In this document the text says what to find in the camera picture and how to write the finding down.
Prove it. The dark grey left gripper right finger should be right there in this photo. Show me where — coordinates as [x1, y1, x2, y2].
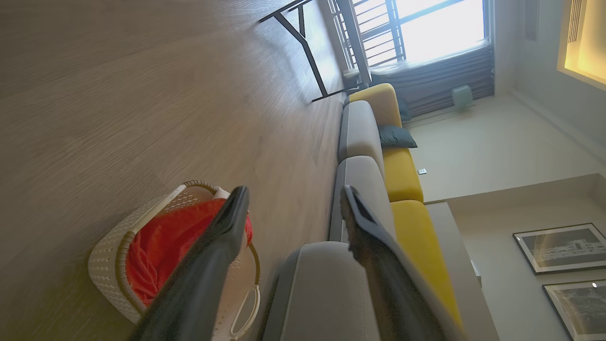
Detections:
[340, 185, 467, 341]

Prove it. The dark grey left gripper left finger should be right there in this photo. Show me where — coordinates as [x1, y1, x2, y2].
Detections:
[130, 186, 250, 341]

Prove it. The red and white garment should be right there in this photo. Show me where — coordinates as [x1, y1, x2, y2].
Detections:
[125, 199, 254, 306]

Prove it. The grey and yellow sofa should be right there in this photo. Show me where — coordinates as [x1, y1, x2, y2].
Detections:
[258, 83, 474, 341]

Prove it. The white perforated laundry basket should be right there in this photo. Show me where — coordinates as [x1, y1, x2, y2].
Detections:
[88, 180, 262, 341]

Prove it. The dark grey throw cushion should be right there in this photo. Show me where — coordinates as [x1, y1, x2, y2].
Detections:
[378, 124, 418, 149]

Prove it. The small white box appliance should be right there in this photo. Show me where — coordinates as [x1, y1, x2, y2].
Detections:
[451, 85, 474, 108]

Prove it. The grey pleated curtain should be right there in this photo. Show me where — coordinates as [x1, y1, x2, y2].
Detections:
[372, 43, 495, 119]

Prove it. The dark slatted railing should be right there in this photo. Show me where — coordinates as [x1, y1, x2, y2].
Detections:
[327, 0, 408, 88]

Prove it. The bright window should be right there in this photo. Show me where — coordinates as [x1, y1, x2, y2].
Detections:
[393, 0, 490, 64]

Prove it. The white slatted air vent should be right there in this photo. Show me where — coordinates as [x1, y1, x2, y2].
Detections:
[567, 0, 584, 44]

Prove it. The black framed wall picture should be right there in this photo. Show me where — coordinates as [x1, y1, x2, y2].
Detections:
[513, 223, 606, 275]
[542, 279, 606, 341]

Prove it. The black metal table frame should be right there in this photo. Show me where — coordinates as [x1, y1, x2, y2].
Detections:
[259, 0, 360, 103]

